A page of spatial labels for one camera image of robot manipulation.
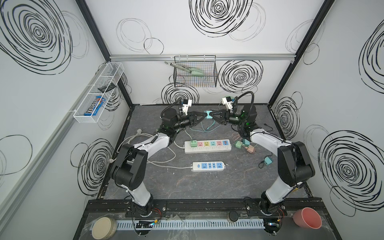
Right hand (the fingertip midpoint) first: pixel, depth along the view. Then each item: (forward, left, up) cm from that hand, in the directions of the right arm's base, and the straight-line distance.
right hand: (209, 115), depth 75 cm
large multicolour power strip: (-2, -1, -27) cm, 27 cm away
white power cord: (+8, +46, -27) cm, 54 cm away
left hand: (-1, +1, 0) cm, 1 cm away
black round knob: (-40, -10, -19) cm, 45 cm away
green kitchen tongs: (+32, +8, +5) cm, 34 cm away
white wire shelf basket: (+30, +60, +6) cm, 67 cm away
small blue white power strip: (-16, +6, -27) cm, 32 cm away
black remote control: (+15, +54, +7) cm, 56 cm away
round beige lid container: (-45, +47, -24) cm, 69 cm away
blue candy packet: (0, +56, +6) cm, 56 cm away
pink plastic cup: (-39, -47, -28) cm, 67 cm away
